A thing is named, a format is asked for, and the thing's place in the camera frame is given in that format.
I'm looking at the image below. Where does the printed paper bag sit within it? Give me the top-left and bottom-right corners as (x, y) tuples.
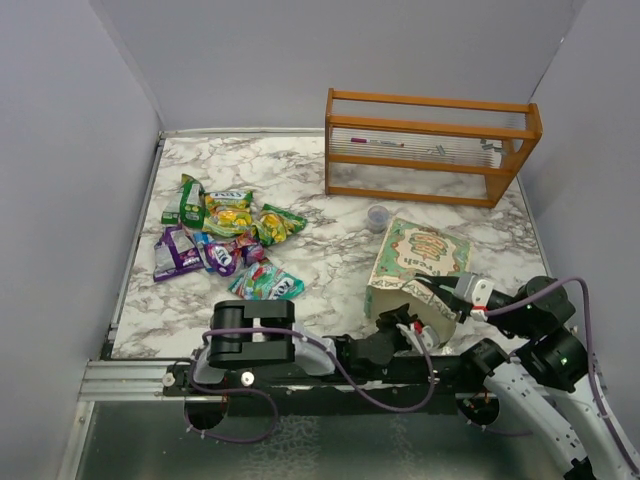
(364, 216), (471, 347)

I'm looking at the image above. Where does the teal Fox's candy bag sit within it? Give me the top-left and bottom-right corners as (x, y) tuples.
(229, 258), (305, 300)

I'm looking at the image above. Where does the red snack packet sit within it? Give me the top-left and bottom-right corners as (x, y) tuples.
(236, 230), (265, 267)

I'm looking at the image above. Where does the purple Fox's candy bag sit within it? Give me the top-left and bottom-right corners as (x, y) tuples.
(205, 241), (241, 277)

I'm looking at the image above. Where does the yellow green Fox's candy bag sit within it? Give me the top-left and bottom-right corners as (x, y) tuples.
(202, 190), (253, 237)

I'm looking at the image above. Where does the blue snack packet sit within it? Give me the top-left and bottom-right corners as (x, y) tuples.
(192, 231), (216, 274)

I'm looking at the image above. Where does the purple snack packet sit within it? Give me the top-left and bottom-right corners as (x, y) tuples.
(153, 225), (204, 283)

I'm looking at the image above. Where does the small green snack packet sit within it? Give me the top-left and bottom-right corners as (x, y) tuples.
(161, 174), (205, 230)

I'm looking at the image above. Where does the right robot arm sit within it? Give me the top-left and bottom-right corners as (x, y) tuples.
(414, 273), (639, 479)

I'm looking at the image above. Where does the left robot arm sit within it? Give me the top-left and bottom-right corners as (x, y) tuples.
(186, 300), (437, 395)

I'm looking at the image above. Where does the clear plastic cup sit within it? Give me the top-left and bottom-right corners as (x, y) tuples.
(366, 205), (390, 234)

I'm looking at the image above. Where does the orange wooden shelf rack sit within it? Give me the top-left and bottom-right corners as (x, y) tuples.
(324, 88), (543, 208)

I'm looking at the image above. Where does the grey metal clip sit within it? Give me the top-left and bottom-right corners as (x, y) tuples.
(480, 139), (506, 156)
(428, 144), (446, 156)

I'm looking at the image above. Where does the purple marker pen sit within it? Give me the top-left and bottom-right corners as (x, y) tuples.
(350, 137), (404, 148)

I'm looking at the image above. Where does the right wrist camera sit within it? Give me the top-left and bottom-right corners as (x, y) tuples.
(454, 272), (494, 322)

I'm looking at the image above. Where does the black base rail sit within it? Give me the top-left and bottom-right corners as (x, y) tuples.
(162, 356), (499, 423)

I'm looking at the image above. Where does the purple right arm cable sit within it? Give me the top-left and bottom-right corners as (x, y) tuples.
(484, 277), (636, 471)

